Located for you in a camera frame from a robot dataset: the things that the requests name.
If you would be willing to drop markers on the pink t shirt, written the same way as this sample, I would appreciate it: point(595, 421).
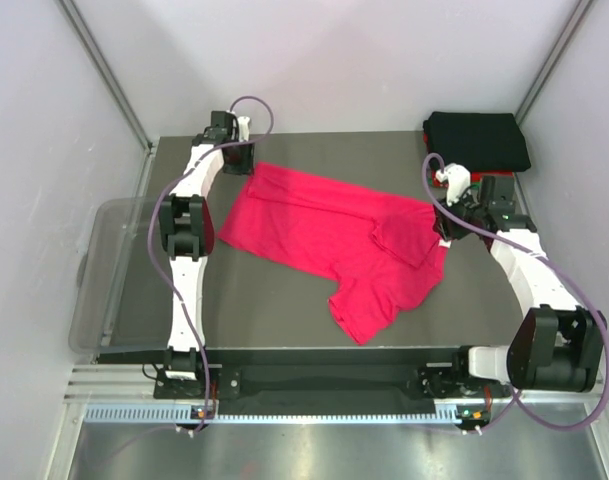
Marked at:
point(379, 248)

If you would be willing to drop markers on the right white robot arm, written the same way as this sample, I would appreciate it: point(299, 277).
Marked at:
point(558, 346)

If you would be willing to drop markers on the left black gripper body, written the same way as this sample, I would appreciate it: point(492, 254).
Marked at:
point(241, 161)

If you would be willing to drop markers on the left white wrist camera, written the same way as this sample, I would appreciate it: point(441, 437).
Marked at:
point(243, 128)

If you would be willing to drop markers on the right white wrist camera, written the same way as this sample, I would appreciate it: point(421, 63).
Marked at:
point(457, 180)

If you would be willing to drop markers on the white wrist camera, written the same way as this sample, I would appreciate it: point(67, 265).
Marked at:
point(457, 180)
point(243, 128)

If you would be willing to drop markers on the aluminium frame rail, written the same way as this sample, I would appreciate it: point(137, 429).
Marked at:
point(127, 384)

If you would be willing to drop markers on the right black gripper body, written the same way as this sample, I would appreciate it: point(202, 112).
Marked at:
point(464, 218)

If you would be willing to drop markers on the clear plastic bin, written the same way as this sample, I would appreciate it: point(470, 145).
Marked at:
point(123, 304)

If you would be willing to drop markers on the black folded t shirt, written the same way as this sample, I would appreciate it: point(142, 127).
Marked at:
point(481, 142)

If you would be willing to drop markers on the grey slotted cable duct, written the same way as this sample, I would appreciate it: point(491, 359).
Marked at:
point(193, 415)

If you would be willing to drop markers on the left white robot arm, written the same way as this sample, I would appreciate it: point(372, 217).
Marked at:
point(187, 236)

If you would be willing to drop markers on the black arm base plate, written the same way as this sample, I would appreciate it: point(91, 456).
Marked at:
point(232, 374)

